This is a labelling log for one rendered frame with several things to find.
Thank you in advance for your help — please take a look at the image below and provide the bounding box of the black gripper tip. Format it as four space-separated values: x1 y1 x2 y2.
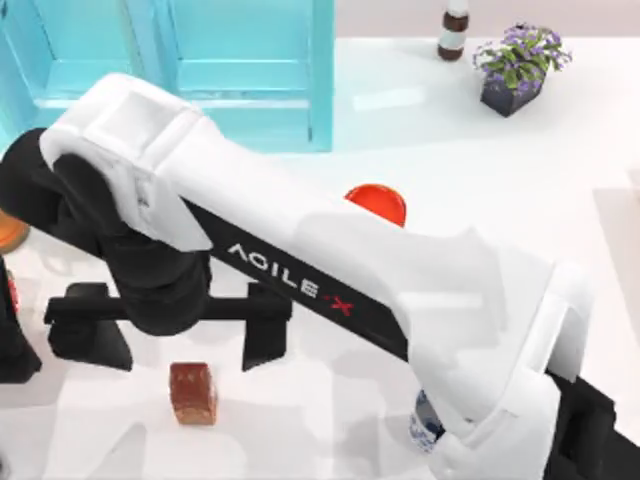
0 255 44 387

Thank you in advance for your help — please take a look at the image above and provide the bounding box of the brown bread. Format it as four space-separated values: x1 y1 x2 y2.
168 361 220 427

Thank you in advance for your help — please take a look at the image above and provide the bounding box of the orange round thing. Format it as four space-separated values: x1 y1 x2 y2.
0 208 27 252

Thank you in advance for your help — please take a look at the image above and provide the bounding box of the blue and white cup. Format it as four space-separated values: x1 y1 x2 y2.
408 388 447 455

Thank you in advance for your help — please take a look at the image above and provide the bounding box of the red cup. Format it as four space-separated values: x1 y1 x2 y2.
343 183 409 230

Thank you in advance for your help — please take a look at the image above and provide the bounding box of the light blue rack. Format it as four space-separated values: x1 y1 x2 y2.
0 0 335 154

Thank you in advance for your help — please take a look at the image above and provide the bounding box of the brown bottle white label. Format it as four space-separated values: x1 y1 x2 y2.
436 0 471 62

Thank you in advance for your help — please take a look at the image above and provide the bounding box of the purple flower plant pot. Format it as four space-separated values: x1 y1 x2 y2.
472 22 574 119

